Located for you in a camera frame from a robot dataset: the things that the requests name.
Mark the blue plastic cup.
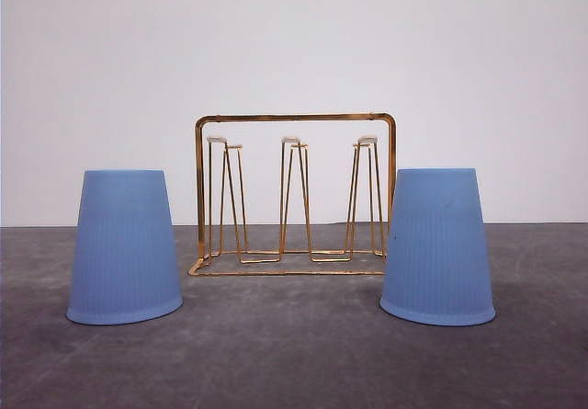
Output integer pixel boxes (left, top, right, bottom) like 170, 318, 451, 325
379, 167, 495, 326
66, 169, 183, 325

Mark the gold wire cup rack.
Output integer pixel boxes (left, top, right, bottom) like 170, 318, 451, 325
188, 112, 397, 276

